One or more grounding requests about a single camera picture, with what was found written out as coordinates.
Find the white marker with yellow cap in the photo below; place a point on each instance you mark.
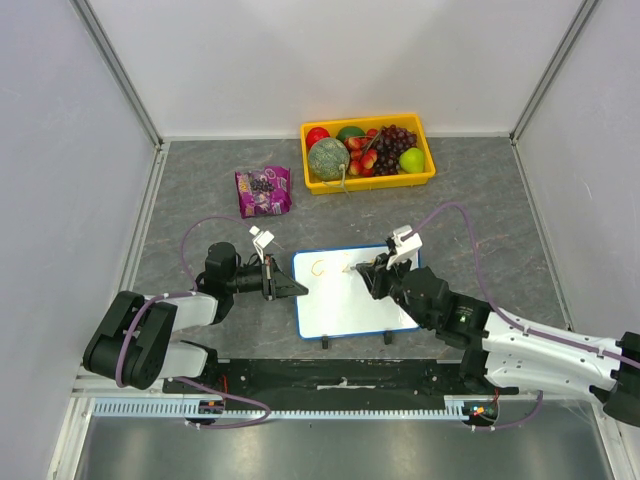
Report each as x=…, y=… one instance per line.
x=363, y=266

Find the green pear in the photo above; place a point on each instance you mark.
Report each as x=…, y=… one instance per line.
x=412, y=161

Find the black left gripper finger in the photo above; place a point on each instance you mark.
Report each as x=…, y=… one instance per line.
x=287, y=290
x=281, y=280

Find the blue framed whiteboard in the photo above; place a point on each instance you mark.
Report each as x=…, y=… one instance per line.
x=338, y=303

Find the green netted melon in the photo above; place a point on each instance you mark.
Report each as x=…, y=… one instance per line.
x=328, y=159

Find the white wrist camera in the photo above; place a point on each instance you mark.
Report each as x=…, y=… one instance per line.
x=405, y=242
x=261, y=239

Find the right aluminium frame post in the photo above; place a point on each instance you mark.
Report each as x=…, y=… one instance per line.
x=568, y=41

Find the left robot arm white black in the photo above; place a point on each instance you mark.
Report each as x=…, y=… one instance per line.
x=131, y=345

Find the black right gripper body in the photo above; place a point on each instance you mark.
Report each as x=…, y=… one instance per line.
x=380, y=277

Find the left aluminium frame post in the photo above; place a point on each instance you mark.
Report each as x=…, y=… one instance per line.
x=101, y=40

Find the red apple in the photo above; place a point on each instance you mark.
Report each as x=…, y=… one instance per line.
x=314, y=135

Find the purple grape bunch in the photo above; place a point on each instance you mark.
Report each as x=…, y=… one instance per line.
x=391, y=142

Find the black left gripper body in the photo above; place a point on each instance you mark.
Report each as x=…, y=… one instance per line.
x=268, y=288

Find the aluminium frame post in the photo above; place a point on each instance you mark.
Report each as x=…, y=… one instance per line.
x=101, y=40
x=568, y=41

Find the yellow plastic fruit bin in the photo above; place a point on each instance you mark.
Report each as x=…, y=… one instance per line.
x=349, y=183

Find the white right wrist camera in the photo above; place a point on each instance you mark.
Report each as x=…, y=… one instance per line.
x=405, y=242

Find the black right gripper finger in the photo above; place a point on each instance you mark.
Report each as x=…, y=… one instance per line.
x=373, y=282
x=378, y=262

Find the purple snack bag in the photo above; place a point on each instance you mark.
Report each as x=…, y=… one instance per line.
x=264, y=192

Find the dark green round fruit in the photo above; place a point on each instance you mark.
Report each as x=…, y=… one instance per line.
x=348, y=132

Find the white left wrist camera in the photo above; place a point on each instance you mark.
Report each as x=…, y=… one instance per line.
x=261, y=239

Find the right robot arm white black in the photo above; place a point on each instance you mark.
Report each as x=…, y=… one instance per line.
x=508, y=352

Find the red cherry cluster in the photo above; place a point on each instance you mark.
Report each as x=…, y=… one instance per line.
x=363, y=154

